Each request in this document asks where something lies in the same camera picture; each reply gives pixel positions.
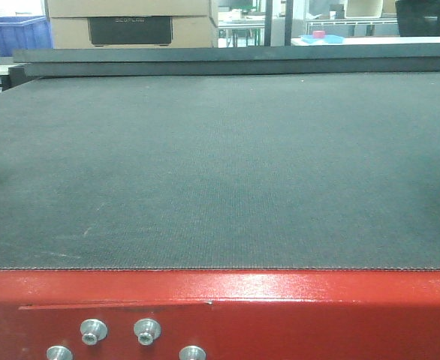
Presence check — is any silver bolt lower right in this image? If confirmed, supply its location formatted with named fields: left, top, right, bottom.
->
left=179, top=345, right=206, bottom=360

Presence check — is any dark grey conveyor back rail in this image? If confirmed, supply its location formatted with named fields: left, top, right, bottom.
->
left=13, top=38, right=440, bottom=77

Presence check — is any light blue tray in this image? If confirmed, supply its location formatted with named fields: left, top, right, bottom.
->
left=300, top=34, right=345, bottom=45

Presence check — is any pink tape roll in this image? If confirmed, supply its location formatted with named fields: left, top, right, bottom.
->
left=312, top=30, right=326, bottom=38

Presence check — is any black vertical post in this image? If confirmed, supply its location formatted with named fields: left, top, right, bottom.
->
left=264, top=0, right=273, bottom=47

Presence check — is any silver bolt lower left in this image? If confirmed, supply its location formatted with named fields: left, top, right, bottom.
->
left=46, top=345, right=74, bottom=360

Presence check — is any silver bolt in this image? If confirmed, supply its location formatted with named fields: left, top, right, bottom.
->
left=46, top=345, right=74, bottom=360
left=134, top=318, right=161, bottom=346
left=80, top=319, right=108, bottom=346
left=179, top=345, right=206, bottom=360

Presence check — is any red conveyor frame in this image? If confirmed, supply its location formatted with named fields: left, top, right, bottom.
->
left=0, top=270, right=440, bottom=359

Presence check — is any silver bolt upper left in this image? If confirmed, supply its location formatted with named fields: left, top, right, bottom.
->
left=80, top=319, right=108, bottom=346

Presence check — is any silver bolt upper right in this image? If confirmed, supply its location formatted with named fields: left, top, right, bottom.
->
left=134, top=318, right=161, bottom=346

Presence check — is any dark grey conveyor belt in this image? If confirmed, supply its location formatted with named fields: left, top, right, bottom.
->
left=0, top=73, right=440, bottom=269

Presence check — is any blue plastic crate background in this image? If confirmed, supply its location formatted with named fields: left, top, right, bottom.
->
left=0, top=16, right=53, bottom=57

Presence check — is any black bin background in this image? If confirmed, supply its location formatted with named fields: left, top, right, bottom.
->
left=395, top=0, right=440, bottom=37

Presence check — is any cardboard box with black print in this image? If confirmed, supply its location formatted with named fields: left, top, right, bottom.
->
left=47, top=0, right=218, bottom=49

